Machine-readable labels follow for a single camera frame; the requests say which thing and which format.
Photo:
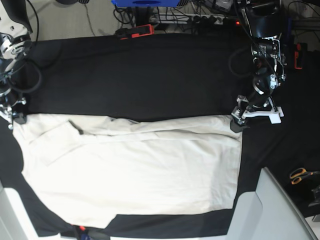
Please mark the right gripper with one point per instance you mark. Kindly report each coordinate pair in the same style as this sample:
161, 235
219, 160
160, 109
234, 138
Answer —
9, 109

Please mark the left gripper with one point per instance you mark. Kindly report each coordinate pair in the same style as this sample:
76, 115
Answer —
256, 101

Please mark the white T-shirt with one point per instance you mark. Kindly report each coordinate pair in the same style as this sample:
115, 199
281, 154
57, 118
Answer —
89, 169

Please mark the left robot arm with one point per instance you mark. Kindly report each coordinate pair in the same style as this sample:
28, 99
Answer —
262, 21

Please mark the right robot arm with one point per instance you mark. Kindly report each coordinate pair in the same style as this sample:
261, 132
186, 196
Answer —
15, 45

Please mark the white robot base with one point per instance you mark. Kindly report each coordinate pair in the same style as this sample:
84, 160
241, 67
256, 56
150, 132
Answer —
268, 213
15, 223

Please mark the orange black clamp right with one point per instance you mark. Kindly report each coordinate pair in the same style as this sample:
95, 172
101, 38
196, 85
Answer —
300, 52

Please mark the orange black clamp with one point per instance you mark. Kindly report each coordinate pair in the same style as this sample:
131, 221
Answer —
135, 32
300, 52

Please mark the black table cloth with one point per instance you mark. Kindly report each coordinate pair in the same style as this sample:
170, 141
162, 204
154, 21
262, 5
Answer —
167, 76

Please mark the black power strip red light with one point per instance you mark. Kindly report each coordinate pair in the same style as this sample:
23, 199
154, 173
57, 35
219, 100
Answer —
231, 22

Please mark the orange clamp bottom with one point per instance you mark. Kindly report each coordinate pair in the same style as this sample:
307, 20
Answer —
79, 231

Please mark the white power strip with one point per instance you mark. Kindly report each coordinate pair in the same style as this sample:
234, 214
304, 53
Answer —
183, 18

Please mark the orange black clamp top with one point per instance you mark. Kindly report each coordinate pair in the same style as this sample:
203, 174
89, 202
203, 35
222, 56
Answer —
135, 32

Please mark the blue plastic box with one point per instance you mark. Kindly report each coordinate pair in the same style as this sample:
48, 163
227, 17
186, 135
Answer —
145, 3

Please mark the orange handled scissors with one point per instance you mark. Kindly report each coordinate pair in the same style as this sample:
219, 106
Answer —
300, 174

